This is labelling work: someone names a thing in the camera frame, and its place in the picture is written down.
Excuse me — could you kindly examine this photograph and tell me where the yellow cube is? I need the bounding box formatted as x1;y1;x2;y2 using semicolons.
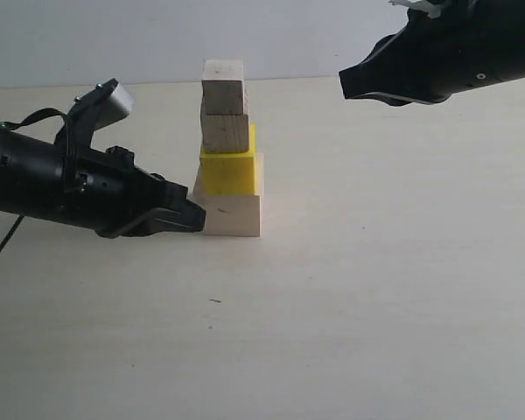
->
199;124;263;196

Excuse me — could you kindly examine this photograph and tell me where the black left camera cable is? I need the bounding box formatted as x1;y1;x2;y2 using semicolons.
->
0;108;71;275

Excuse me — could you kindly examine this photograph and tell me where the small wooden cube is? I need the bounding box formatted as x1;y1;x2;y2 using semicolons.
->
201;59;249;116

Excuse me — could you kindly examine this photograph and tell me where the large wooden cube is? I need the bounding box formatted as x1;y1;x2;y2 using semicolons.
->
189;152;265;237

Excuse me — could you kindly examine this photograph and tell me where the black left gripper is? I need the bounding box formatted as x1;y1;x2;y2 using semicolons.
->
60;146;207;239

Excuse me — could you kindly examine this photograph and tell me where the medium wooden cube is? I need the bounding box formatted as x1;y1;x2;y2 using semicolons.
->
200;114;249;153

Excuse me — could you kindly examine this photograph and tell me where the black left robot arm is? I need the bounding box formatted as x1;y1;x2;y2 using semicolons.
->
0;129;206;239

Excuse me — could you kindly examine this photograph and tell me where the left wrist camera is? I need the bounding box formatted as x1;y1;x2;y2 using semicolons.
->
68;78;134;147

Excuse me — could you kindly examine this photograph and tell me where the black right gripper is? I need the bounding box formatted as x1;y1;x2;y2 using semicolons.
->
339;1;525;108

